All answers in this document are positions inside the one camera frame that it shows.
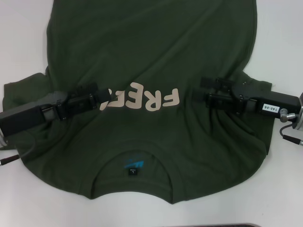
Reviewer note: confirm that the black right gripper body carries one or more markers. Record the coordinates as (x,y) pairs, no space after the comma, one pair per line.
(272,105)

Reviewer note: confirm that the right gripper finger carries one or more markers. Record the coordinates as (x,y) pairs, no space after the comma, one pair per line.
(210,82)
(214,100)

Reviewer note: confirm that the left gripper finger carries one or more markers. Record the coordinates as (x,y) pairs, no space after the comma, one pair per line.
(87,87)
(101,95)

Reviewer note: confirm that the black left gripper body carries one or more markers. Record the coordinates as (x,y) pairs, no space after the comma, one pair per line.
(28,116)

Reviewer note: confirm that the dark green printed t-shirt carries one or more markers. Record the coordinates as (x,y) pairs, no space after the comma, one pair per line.
(151,47)

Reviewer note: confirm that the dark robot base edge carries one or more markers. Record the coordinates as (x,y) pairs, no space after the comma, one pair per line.
(203,225)

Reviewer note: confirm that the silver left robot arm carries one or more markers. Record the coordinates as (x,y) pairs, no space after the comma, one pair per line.
(2,142)

